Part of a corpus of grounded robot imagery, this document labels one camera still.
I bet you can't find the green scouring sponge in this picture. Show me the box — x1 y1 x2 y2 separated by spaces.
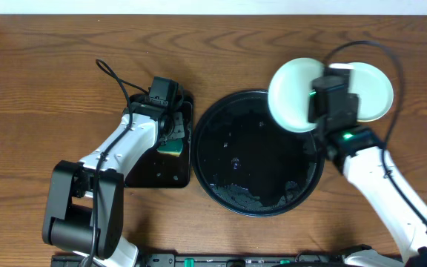
157 139 184 157

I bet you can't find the light blue plate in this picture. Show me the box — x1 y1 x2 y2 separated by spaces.
349 62 394 122
268 58 322 133

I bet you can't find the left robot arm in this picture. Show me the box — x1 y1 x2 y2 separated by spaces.
42 103 193 266

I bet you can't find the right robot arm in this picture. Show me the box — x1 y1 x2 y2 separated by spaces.
311 93 427 266

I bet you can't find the black rectangular water tray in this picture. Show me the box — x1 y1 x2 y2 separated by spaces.
125 91 194 188

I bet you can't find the black round tray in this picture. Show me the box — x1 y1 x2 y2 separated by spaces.
191 90 325 217

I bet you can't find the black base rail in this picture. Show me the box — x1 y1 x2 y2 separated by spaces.
50 252 348 267

